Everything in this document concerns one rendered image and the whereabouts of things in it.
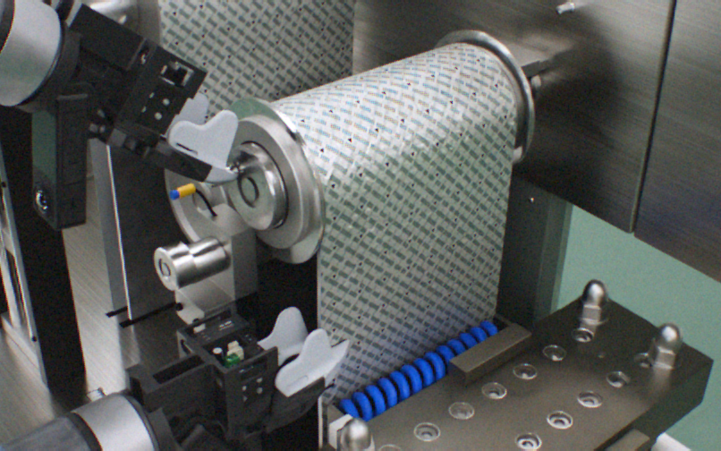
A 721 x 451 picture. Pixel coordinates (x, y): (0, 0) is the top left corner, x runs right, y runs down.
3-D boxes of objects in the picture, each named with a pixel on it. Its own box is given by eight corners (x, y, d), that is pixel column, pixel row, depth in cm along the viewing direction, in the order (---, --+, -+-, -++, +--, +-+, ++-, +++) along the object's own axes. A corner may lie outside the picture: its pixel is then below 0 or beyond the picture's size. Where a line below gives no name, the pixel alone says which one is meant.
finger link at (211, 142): (282, 140, 82) (199, 95, 75) (246, 202, 82) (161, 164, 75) (261, 126, 84) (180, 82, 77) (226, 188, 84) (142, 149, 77)
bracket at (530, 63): (471, 68, 100) (473, 49, 99) (511, 55, 104) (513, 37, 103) (508, 85, 97) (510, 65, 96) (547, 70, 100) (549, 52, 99)
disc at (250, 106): (224, 221, 94) (214, 75, 86) (229, 219, 94) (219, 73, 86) (323, 293, 84) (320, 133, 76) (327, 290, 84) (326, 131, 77)
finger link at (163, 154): (223, 173, 77) (135, 131, 71) (213, 190, 77) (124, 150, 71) (192, 151, 81) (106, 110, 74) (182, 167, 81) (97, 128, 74)
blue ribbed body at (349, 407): (329, 424, 95) (329, 397, 93) (487, 336, 107) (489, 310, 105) (352, 445, 93) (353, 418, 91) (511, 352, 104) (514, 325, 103)
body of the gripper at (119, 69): (216, 78, 74) (92, 9, 65) (160, 178, 75) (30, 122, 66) (164, 47, 79) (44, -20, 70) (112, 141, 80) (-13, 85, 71)
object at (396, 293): (318, 414, 94) (317, 251, 84) (490, 319, 107) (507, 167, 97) (321, 418, 94) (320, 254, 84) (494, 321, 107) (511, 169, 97)
